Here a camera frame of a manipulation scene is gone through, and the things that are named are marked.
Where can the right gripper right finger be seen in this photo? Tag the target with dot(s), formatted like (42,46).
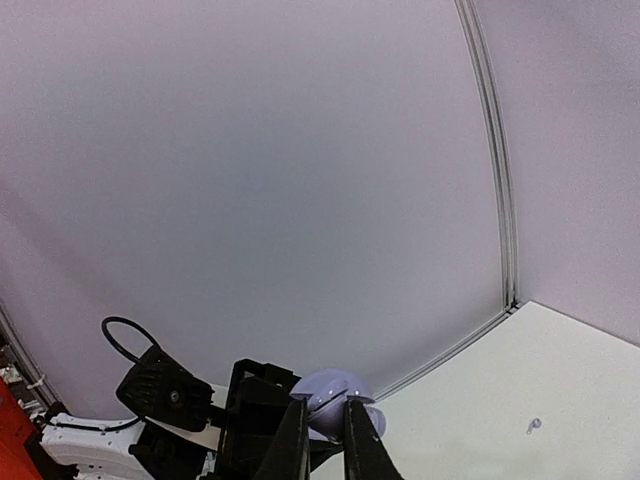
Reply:
(365,457)

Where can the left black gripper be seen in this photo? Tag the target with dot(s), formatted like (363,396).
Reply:
(258,396)

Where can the orange shopping bag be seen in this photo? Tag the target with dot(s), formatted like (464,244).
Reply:
(16,428)

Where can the white earbud pair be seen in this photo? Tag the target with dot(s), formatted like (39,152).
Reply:
(535,423)

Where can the left aluminium frame post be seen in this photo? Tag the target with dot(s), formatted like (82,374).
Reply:
(498,149)

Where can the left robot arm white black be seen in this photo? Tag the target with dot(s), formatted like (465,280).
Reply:
(73,448)

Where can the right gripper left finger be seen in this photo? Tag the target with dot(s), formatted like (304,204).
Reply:
(288,456)

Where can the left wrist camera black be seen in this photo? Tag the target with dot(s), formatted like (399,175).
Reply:
(159,388)

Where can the purple earbud charging case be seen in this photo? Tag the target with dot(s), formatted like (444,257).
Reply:
(326,393)

